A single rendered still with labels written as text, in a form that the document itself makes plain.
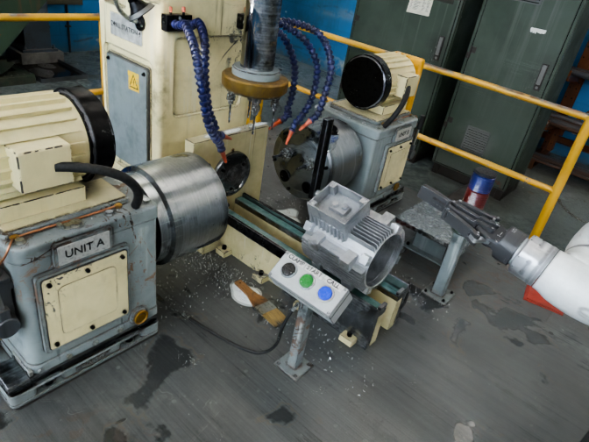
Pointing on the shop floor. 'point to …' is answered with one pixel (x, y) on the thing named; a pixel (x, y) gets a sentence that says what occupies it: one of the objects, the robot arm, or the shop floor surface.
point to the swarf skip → (9, 30)
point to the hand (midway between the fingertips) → (434, 197)
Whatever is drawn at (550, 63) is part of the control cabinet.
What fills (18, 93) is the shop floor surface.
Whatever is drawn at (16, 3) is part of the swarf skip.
